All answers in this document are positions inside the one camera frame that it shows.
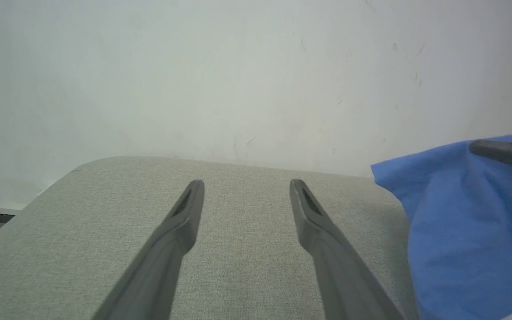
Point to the white and blue garment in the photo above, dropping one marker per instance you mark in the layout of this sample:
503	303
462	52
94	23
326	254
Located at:
460	231

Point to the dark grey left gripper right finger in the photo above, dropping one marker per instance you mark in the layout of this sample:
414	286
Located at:
340	275

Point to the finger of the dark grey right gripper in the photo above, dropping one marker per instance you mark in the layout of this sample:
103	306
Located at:
509	152

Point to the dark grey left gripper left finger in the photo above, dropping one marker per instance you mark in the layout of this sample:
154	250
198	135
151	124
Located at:
158	258

